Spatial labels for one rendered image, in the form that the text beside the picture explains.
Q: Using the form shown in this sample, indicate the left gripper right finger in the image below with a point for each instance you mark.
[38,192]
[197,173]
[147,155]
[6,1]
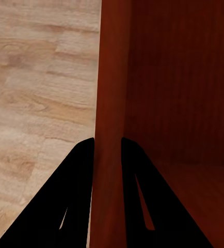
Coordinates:
[174,227]

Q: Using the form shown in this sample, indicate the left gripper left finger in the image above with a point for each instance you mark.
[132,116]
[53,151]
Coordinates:
[58,215]

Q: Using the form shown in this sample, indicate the storage box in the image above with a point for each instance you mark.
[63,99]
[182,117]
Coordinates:
[160,84]

